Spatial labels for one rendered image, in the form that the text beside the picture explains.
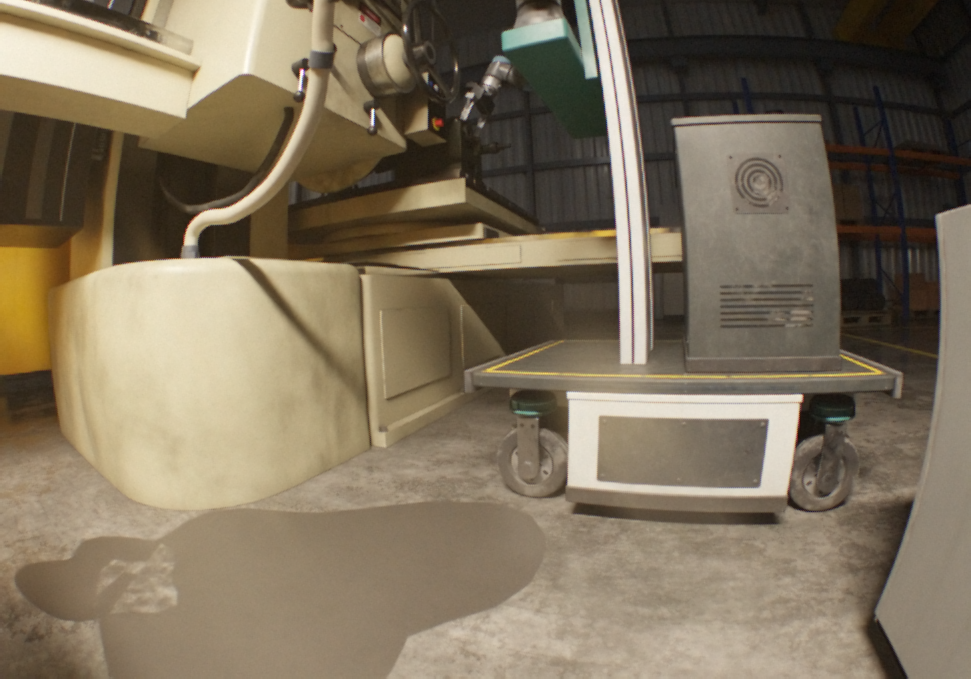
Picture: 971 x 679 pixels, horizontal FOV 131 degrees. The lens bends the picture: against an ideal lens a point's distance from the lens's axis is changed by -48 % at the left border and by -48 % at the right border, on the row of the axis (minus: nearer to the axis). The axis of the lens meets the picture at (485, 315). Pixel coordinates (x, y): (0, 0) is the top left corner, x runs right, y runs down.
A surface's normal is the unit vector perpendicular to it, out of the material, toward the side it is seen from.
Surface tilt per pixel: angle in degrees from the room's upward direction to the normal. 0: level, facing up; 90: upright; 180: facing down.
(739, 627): 0
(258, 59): 90
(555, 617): 0
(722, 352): 90
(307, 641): 0
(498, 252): 90
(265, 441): 90
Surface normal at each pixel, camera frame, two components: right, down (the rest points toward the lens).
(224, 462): 0.68, 0.00
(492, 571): -0.04, -1.00
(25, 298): 0.93, -0.02
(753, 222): -0.44, 0.05
